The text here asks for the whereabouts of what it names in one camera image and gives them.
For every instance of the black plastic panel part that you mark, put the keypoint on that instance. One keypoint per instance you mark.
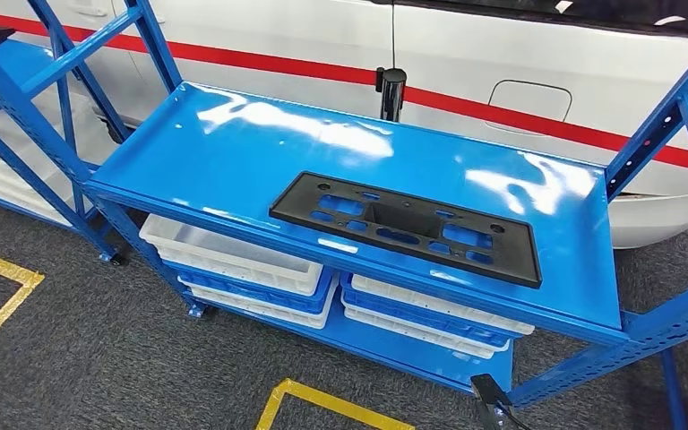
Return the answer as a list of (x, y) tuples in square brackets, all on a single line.
[(296, 208)]

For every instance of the yellow floor tape square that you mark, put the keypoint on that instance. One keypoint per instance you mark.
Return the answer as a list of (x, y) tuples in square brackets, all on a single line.
[(320, 399), (6, 270)]

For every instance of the red barrier belt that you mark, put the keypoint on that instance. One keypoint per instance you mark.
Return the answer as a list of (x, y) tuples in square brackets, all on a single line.
[(528, 121), (231, 57)]

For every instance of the white car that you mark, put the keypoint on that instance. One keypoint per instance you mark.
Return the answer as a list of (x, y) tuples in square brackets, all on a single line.
[(498, 53)]

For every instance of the black stanchion post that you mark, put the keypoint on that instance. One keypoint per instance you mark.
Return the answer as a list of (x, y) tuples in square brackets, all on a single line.
[(393, 95)]

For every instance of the black camera bracket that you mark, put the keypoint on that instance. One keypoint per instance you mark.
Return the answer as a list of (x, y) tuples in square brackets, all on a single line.
[(489, 392)]

